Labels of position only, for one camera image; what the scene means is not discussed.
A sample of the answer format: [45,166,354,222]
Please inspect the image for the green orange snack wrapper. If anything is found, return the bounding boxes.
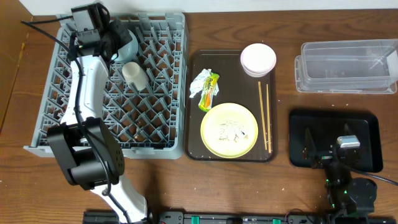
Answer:
[198,72,220,112]

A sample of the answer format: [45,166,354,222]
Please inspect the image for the yellow plate with crumbs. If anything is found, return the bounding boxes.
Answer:
[200,103,259,159]

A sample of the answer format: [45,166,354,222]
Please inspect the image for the grey plastic dish rack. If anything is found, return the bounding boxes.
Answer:
[26,12,189,159]

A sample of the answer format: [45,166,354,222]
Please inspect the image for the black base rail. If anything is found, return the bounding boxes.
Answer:
[82,210,398,224]

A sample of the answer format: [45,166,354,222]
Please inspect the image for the black plastic tray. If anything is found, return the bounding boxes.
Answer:
[289,109,383,173]

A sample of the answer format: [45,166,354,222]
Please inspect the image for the pink bowl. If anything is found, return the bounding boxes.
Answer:
[240,43,277,78]

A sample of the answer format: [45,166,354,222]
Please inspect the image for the cream plastic cup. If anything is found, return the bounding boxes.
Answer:
[122,62,149,91]

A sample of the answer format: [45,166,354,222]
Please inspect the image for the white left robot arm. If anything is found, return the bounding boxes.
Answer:
[47,2,151,223]

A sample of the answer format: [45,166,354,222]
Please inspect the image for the light blue bowl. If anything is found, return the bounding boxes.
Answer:
[112,31,139,63]

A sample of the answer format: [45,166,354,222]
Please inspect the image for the patterned wooden chopstick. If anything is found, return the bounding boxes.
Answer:
[257,81,268,151]

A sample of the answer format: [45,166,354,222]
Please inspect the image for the dark brown serving tray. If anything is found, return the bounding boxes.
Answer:
[184,50,278,162]

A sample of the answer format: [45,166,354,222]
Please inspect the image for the clear plastic container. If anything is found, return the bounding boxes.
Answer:
[295,39,397,95]

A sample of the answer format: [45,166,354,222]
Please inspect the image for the plain wooden chopstick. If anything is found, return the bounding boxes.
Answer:
[266,84,272,154]

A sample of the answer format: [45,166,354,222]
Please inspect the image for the crumpled white wrapper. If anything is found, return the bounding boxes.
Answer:
[189,68,214,98]

